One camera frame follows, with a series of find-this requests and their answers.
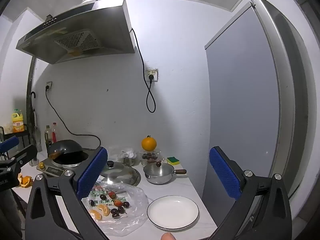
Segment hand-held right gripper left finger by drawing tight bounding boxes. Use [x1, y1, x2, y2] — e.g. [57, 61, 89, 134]
[25, 146, 110, 240]

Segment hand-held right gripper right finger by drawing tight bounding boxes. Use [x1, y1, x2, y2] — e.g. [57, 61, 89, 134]
[207, 146, 293, 240]

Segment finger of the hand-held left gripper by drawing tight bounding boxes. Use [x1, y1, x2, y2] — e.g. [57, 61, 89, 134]
[0, 134, 20, 157]
[0, 144, 38, 174]

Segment large tangerine segment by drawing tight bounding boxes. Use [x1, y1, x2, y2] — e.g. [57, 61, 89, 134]
[97, 204, 112, 217]

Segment small tangerine segment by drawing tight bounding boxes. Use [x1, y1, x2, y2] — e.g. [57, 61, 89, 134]
[89, 209, 103, 221]

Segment clear plastic bag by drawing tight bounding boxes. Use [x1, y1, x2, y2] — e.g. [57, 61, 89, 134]
[86, 181, 149, 237]

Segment white plate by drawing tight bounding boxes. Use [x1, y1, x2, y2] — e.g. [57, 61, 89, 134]
[147, 196, 200, 231]

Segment black metal rack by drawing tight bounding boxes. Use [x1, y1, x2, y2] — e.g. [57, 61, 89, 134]
[0, 126, 30, 153]

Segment orange peel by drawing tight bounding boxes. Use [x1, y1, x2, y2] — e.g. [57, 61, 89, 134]
[17, 173, 34, 188]

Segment yellow cooking oil bottle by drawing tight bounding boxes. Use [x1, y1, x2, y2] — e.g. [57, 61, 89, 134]
[11, 109, 27, 133]

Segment large steel pot lid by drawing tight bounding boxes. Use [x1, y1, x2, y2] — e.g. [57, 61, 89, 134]
[99, 160, 141, 187]

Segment dark glass bottle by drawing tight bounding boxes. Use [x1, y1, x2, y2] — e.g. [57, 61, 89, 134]
[44, 125, 52, 150]

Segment steel induction cooker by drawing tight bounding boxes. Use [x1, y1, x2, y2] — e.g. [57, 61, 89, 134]
[37, 148, 100, 178]

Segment black umbrella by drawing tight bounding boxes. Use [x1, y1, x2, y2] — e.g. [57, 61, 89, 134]
[29, 91, 42, 153]

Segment black wok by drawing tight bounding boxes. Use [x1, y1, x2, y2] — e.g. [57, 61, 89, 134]
[47, 139, 84, 160]

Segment plastic wrapped steel cups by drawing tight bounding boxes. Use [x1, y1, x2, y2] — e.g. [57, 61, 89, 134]
[110, 146, 140, 167]

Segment glass jar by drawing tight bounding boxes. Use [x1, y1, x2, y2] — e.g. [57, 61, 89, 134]
[139, 149, 163, 167]

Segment whole orange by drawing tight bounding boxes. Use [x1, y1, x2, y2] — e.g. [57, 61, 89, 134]
[141, 135, 157, 152]

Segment small steel saucepan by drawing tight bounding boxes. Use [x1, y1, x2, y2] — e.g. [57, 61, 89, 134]
[143, 161, 187, 185]

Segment grey refrigerator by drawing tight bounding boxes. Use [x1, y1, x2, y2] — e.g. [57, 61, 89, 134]
[201, 0, 315, 220]

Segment steel range hood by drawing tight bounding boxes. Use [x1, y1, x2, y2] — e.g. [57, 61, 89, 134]
[15, 0, 137, 65]

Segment black induction cooker cable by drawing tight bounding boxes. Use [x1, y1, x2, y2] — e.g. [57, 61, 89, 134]
[45, 85, 102, 150]

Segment black range hood cable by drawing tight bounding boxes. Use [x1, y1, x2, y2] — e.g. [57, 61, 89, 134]
[130, 27, 157, 113]

